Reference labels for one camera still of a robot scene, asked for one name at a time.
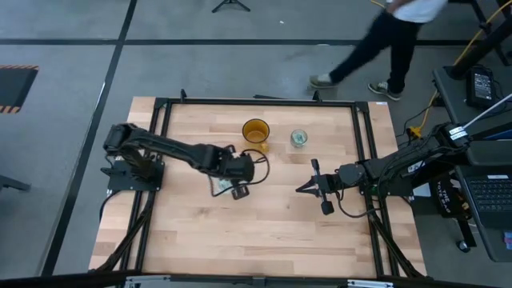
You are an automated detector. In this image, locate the clear plastic cup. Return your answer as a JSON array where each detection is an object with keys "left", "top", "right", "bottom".
[{"left": 214, "top": 178, "right": 238, "bottom": 197}]

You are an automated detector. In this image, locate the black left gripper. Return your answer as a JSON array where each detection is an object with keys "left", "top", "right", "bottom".
[{"left": 218, "top": 150, "right": 257, "bottom": 201}]

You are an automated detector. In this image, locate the white rod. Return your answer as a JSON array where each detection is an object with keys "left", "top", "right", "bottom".
[{"left": 462, "top": 92, "right": 512, "bottom": 130}]

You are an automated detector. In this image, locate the grey desk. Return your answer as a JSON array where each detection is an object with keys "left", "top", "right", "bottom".
[{"left": 432, "top": 66, "right": 512, "bottom": 167}]

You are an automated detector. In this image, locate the black laptop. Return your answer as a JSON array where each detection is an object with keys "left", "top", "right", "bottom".
[{"left": 454, "top": 164, "right": 512, "bottom": 263}]

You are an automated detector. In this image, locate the black tote bag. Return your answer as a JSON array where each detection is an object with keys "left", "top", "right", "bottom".
[{"left": 430, "top": 175, "right": 475, "bottom": 220}]

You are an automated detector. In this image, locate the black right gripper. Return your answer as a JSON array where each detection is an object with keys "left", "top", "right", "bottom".
[{"left": 295, "top": 158, "right": 344, "bottom": 217}]

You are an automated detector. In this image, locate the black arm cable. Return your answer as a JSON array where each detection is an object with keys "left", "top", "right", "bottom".
[
  {"left": 208, "top": 147, "right": 271, "bottom": 198},
  {"left": 337, "top": 190, "right": 375, "bottom": 220}
]

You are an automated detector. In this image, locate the yellow ceramic mug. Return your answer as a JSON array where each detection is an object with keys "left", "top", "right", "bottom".
[{"left": 241, "top": 118, "right": 271, "bottom": 154}]

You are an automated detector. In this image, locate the black tripod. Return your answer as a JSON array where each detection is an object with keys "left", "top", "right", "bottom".
[{"left": 210, "top": 0, "right": 252, "bottom": 14}]

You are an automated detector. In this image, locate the black chair base leg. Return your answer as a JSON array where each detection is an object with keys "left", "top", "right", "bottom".
[{"left": 0, "top": 174, "right": 32, "bottom": 193}]

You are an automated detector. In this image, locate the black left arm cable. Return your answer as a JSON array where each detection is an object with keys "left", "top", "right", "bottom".
[{"left": 208, "top": 147, "right": 271, "bottom": 198}]

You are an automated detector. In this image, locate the person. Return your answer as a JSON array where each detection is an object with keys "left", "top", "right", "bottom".
[{"left": 308, "top": 0, "right": 449, "bottom": 102}]

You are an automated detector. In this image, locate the black metal bar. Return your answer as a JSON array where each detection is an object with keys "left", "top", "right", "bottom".
[{"left": 0, "top": 270, "right": 512, "bottom": 288}]

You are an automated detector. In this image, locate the black hazard-striped floor mat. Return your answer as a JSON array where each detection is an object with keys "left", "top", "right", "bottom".
[{"left": 0, "top": 64, "right": 40, "bottom": 114}]

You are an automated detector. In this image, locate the yellow extension cable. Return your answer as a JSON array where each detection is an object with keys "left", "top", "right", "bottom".
[{"left": 406, "top": 0, "right": 512, "bottom": 139}]

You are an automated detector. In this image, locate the black power adapter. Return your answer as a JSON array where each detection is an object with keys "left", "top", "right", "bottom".
[{"left": 466, "top": 66, "right": 496, "bottom": 110}]

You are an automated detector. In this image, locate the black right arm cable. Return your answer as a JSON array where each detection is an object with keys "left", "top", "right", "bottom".
[{"left": 337, "top": 190, "right": 375, "bottom": 220}]

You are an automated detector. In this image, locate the small clear glass jar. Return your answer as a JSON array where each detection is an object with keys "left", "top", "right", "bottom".
[{"left": 290, "top": 128, "right": 309, "bottom": 149}]

